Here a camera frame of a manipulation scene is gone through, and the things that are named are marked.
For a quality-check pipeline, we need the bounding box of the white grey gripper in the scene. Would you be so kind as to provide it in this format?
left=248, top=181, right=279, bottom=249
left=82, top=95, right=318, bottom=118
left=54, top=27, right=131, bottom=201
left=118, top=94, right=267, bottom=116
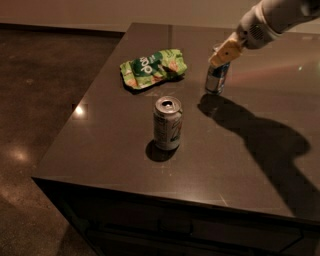
left=209, top=7, right=277, bottom=68

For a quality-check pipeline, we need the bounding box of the blue silver redbull can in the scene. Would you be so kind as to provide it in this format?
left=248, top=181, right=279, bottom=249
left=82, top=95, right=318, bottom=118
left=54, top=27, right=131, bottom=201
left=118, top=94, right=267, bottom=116
left=205, top=62, right=230, bottom=95

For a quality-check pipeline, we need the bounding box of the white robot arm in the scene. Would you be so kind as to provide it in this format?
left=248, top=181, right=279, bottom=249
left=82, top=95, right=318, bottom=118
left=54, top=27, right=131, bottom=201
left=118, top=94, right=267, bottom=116
left=209, top=0, right=320, bottom=67

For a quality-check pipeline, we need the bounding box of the green rice chip bag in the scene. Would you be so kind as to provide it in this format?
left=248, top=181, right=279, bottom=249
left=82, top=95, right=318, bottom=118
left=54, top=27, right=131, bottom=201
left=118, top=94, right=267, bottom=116
left=120, top=49, right=187, bottom=90

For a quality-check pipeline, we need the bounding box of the white green soda can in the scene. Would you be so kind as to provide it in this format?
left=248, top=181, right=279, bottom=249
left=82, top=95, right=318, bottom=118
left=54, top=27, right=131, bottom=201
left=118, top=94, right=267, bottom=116
left=153, top=96, right=183, bottom=151

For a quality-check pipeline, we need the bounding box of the dark cabinet with drawers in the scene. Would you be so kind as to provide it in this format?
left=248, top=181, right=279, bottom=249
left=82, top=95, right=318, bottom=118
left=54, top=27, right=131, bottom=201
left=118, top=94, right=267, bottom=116
left=32, top=176, right=320, bottom=256

